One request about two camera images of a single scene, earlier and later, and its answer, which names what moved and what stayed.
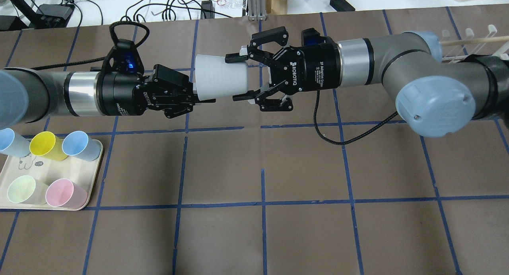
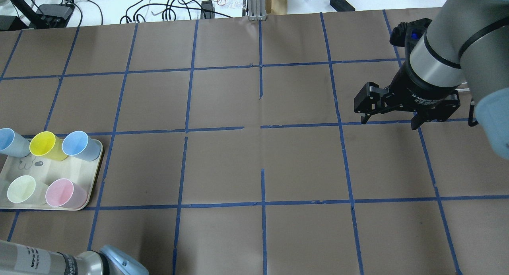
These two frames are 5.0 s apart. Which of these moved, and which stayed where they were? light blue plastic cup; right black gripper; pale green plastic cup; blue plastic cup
Moved: right black gripper
Stayed: blue plastic cup; pale green plastic cup; light blue plastic cup
